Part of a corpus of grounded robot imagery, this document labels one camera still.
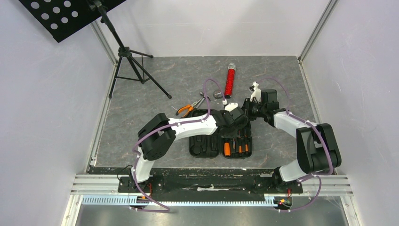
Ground large orange handle screwdriver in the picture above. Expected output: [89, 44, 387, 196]
[223, 142, 231, 156]

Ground black plastic tool case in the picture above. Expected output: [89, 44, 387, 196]
[189, 107, 252, 159]

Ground steel claw hammer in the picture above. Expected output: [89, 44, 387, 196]
[193, 92, 206, 109]

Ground orange handle pliers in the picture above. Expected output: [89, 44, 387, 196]
[175, 101, 199, 118]

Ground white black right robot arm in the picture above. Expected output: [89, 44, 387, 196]
[243, 86, 342, 192]

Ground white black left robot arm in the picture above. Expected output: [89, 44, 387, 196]
[129, 103, 249, 192]

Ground black music stand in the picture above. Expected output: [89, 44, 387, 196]
[18, 0, 173, 100]

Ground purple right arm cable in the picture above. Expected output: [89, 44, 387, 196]
[255, 77, 335, 213]

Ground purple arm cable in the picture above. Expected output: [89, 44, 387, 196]
[129, 78, 227, 213]
[255, 77, 335, 213]

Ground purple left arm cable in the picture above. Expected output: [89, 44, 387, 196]
[129, 78, 227, 213]

